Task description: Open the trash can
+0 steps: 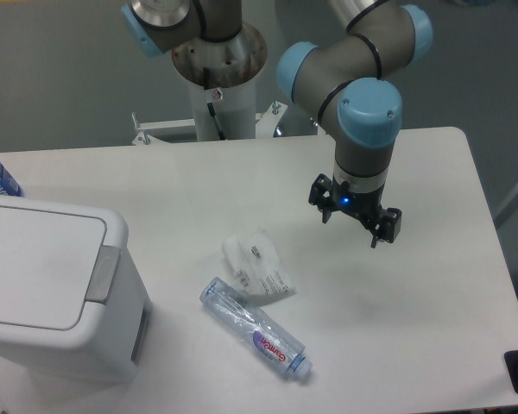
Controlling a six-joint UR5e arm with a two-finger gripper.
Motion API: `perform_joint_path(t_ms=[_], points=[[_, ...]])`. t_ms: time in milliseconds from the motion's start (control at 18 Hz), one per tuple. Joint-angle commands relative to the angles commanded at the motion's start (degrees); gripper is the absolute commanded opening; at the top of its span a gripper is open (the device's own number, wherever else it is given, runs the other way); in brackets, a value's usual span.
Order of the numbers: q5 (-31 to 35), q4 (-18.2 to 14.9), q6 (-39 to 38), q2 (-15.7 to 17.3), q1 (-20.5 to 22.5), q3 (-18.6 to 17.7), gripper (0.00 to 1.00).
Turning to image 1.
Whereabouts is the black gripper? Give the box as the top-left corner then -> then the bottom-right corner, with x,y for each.
308,173 -> 402,248

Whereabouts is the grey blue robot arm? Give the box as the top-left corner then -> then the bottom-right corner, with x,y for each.
121,1 -> 433,243

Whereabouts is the white trash can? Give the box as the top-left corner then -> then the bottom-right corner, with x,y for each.
0,196 -> 152,382

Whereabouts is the white trash can lid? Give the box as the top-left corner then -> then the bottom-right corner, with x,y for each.
0,206 -> 107,330

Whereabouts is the clear plastic wrapper bag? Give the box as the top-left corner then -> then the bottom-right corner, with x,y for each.
222,228 -> 296,306

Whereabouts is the clear crushed plastic bottle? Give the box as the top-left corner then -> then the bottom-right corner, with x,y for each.
199,278 -> 313,383

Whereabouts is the white metal base frame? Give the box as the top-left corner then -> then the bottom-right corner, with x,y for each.
130,101 -> 325,147

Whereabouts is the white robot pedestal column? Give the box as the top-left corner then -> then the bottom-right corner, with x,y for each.
171,23 -> 268,141

